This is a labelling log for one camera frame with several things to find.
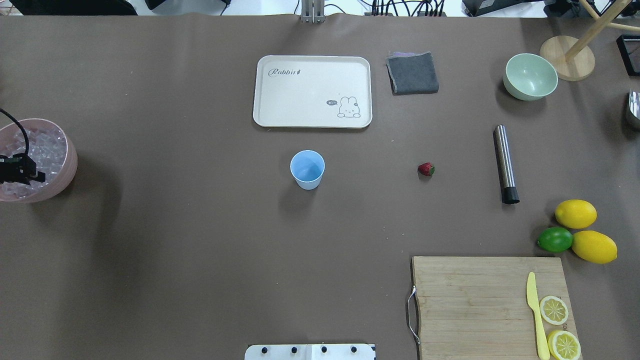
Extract yellow lemon upper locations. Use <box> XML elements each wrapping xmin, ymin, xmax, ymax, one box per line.
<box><xmin>554</xmin><ymin>199</ymin><xmax>598</xmax><ymax>229</ymax></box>

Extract green lime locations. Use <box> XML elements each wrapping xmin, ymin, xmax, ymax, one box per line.
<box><xmin>536</xmin><ymin>227</ymin><xmax>574</xmax><ymax>253</ymax></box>

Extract pink bowl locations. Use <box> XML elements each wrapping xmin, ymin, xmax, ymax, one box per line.
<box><xmin>1</xmin><ymin>118</ymin><xmax>78</xmax><ymax>203</ymax></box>

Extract red strawberry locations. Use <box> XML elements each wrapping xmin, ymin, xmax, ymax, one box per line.
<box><xmin>417</xmin><ymin>162</ymin><xmax>435</xmax><ymax>177</ymax></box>

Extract steel muddler black tip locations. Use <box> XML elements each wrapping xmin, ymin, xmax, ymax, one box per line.
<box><xmin>493</xmin><ymin>124</ymin><xmax>521</xmax><ymax>205</ymax></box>

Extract aluminium camera mount post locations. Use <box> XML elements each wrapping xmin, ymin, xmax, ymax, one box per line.
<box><xmin>300</xmin><ymin>0</ymin><xmax>326</xmax><ymax>24</ymax></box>

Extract wooden stand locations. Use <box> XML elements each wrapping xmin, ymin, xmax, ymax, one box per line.
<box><xmin>539</xmin><ymin>0</ymin><xmax>640</xmax><ymax>82</ymax></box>

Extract lemon slice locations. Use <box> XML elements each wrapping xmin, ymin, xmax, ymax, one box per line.
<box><xmin>547</xmin><ymin>330</ymin><xmax>582</xmax><ymax>360</ymax></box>
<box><xmin>539</xmin><ymin>295</ymin><xmax>569</xmax><ymax>326</ymax></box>

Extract steel ice scoop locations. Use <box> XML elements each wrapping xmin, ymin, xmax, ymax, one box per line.
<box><xmin>625</xmin><ymin>90</ymin><xmax>640</xmax><ymax>132</ymax></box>

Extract black box at edge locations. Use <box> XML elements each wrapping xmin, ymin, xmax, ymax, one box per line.
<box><xmin>615</xmin><ymin>34</ymin><xmax>640</xmax><ymax>76</ymax></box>

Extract light blue cup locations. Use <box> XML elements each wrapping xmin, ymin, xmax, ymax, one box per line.
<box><xmin>290</xmin><ymin>149</ymin><xmax>326</xmax><ymax>191</ymax></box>

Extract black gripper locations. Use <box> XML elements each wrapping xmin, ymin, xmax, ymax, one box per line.
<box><xmin>0</xmin><ymin>155</ymin><xmax>47</xmax><ymax>185</ymax></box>

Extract grey folded cloth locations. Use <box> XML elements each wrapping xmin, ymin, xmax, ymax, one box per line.
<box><xmin>385</xmin><ymin>51</ymin><xmax>440</xmax><ymax>95</ymax></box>

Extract yellow lemon lower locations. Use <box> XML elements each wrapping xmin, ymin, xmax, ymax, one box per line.
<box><xmin>571</xmin><ymin>230</ymin><xmax>618</xmax><ymax>264</ymax></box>

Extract lemon slice upper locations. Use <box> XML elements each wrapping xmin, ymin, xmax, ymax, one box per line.
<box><xmin>539</xmin><ymin>295</ymin><xmax>569</xmax><ymax>326</ymax></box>

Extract cream rabbit tray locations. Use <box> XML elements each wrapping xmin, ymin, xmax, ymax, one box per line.
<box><xmin>253</xmin><ymin>55</ymin><xmax>373</xmax><ymax>129</ymax></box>

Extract lemon slice lower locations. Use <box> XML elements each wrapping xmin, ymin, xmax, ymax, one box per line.
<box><xmin>547</xmin><ymin>330</ymin><xmax>582</xmax><ymax>360</ymax></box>

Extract wooden cutting board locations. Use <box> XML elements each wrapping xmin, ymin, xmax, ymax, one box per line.
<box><xmin>411</xmin><ymin>256</ymin><xmax>571</xmax><ymax>360</ymax></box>

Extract yellow plastic knife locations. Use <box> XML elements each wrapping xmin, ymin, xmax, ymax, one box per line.
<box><xmin>526</xmin><ymin>272</ymin><xmax>551</xmax><ymax>360</ymax></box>

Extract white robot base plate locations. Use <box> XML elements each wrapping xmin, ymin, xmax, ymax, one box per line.
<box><xmin>244</xmin><ymin>342</ymin><xmax>377</xmax><ymax>360</ymax></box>

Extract mint green bowl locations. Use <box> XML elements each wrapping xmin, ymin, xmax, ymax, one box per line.
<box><xmin>502</xmin><ymin>53</ymin><xmax>559</xmax><ymax>101</ymax></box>

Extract clear ice cubes pile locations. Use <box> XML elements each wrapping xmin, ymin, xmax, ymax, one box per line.
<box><xmin>1</xmin><ymin>128</ymin><xmax>67</xmax><ymax>199</ymax></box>

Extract yellow lemon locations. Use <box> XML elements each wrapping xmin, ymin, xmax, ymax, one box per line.
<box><xmin>571</xmin><ymin>230</ymin><xmax>618</xmax><ymax>264</ymax></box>
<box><xmin>554</xmin><ymin>199</ymin><xmax>598</xmax><ymax>229</ymax></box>

